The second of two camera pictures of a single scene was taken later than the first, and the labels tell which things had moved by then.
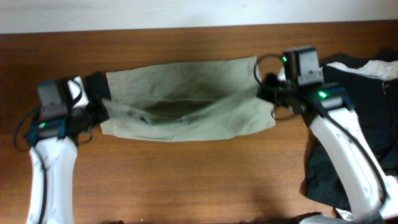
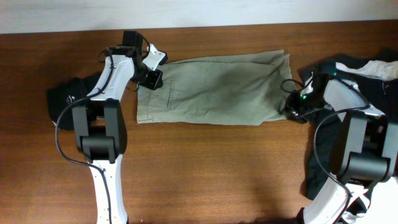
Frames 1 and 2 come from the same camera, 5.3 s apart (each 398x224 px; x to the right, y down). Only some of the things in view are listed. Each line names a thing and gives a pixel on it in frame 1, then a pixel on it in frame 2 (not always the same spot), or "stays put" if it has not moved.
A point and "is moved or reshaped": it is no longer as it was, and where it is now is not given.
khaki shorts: x=186 y=102 is moved or reshaped
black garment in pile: x=375 y=102 stays put
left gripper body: x=94 y=101 to x=154 y=80
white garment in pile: x=385 y=70 stays put
